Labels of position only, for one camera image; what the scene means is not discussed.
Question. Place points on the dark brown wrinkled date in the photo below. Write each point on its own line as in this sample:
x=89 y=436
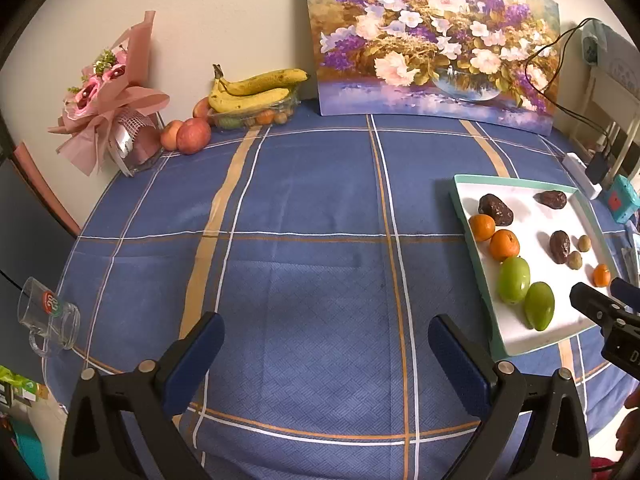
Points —
x=495 y=209
x=551 y=199
x=559 y=246

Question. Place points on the flower painting canvas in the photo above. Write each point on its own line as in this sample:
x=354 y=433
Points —
x=425 y=35

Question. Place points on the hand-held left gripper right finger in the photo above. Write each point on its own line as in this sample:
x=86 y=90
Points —
x=457 y=365

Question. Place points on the small tan longan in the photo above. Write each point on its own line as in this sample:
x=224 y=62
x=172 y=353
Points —
x=574 y=260
x=584 y=243

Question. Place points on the person's right hand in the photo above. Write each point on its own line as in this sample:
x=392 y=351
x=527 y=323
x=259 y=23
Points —
x=631 y=425

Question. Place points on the white power strip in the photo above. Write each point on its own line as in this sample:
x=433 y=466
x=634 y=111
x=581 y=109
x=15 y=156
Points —
x=575 y=167

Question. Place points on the clear glass mug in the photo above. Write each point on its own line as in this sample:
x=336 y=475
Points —
x=45 y=310

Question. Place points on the white wooden furniture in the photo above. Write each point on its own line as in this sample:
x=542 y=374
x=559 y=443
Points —
x=615 y=75

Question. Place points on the red apple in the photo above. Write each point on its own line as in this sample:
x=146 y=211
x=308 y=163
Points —
x=193 y=136
x=201 y=108

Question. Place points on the pink wrapped flower bouquet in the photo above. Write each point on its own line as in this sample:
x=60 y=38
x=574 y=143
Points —
x=125 y=100

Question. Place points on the orange tangerine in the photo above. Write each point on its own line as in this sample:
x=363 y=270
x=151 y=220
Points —
x=601 y=275
x=481 y=227
x=504 y=245

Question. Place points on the teal toy box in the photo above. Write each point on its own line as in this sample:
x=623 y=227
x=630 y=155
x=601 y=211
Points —
x=622 y=200

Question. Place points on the black power adapter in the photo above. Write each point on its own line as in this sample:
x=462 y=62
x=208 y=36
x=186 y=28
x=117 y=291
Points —
x=596 y=167

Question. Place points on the blue plaid tablecloth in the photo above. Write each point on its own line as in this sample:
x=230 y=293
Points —
x=310 y=285

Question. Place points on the clear plastic produce container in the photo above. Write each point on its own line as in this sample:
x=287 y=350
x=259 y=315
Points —
x=265 y=117

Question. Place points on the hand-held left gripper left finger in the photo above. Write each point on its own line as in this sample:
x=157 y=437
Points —
x=197 y=355

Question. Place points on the dark flat panel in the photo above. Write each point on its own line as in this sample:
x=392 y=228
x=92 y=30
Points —
x=30 y=220

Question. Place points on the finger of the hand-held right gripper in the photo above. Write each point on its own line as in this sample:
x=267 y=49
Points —
x=592 y=302
x=625 y=290

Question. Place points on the green snack package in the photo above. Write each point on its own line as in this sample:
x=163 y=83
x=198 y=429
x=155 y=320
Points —
x=20 y=385

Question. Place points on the peach coloured apple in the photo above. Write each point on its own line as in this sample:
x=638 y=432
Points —
x=169 y=135

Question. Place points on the white tray with green rim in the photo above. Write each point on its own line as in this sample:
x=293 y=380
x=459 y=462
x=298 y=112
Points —
x=530 y=220

